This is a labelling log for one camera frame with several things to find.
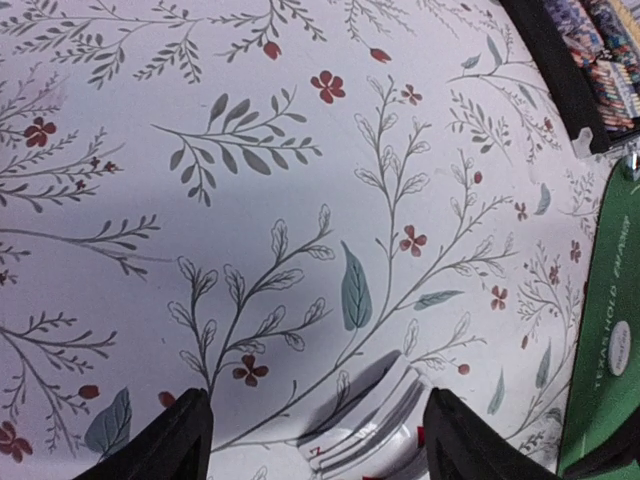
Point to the green round poker mat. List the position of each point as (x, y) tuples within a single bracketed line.
[(601, 431)]

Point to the poker chip row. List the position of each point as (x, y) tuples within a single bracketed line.
[(574, 23), (614, 73)]

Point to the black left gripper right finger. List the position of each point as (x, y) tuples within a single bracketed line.
[(460, 445)]

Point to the blue grey cloth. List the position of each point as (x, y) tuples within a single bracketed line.
[(381, 436)]

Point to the black poker chip case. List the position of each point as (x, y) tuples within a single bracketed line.
[(562, 67)]

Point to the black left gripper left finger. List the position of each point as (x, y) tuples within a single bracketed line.
[(176, 445)]

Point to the white dealer button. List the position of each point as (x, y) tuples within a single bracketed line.
[(619, 348)]

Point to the poker chip row far left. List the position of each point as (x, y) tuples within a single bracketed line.
[(574, 23)]

